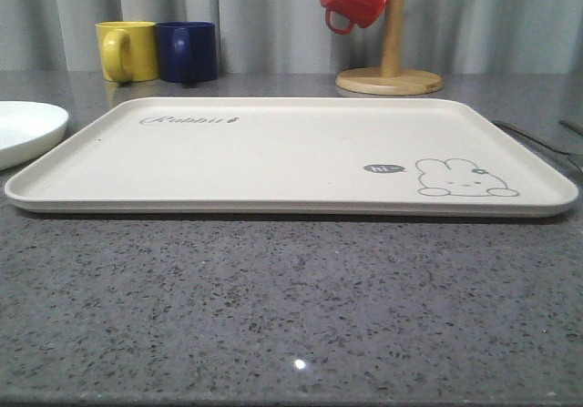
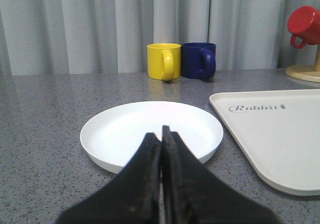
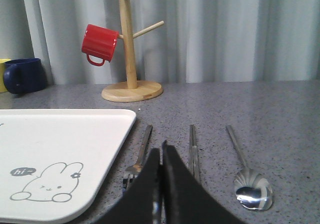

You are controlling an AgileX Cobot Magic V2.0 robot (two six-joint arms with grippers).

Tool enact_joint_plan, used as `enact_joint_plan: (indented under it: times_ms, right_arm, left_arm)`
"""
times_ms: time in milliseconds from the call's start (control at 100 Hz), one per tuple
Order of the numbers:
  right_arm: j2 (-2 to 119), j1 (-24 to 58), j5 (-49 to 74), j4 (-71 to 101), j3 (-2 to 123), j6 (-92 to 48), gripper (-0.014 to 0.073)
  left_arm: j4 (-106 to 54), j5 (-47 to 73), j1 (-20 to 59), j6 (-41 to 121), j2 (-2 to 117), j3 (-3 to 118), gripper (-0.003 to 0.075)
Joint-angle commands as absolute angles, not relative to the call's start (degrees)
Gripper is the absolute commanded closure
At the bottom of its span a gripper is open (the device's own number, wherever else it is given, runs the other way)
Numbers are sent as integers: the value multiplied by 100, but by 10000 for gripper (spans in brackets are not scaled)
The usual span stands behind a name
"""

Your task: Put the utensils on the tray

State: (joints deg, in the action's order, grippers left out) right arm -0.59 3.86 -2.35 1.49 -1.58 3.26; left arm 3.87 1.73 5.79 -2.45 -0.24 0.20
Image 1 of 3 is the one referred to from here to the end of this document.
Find white round plate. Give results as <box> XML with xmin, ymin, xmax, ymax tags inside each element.
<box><xmin>1</xmin><ymin>101</ymin><xmax>69</xmax><ymax>170</ymax></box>

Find silver metal fork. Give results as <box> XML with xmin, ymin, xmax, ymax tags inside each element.
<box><xmin>492</xmin><ymin>120</ymin><xmax>582</xmax><ymax>170</ymax></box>

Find cream rabbit serving tray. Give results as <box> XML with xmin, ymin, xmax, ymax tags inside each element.
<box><xmin>5</xmin><ymin>97</ymin><xmax>578</xmax><ymax>218</ymax></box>

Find wooden mug tree stand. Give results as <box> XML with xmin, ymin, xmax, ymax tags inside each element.
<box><xmin>335</xmin><ymin>0</ymin><xmax>443</xmax><ymax>96</ymax></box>

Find grey curtain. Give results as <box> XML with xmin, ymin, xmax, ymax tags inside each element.
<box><xmin>1</xmin><ymin>0</ymin><xmax>582</xmax><ymax>74</ymax></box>

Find dark blue mug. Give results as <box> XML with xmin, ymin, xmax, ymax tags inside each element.
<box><xmin>154</xmin><ymin>21</ymin><xmax>219</xmax><ymax>83</ymax></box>

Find yellow mug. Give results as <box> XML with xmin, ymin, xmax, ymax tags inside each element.
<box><xmin>96</xmin><ymin>21</ymin><xmax>159</xmax><ymax>83</ymax></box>

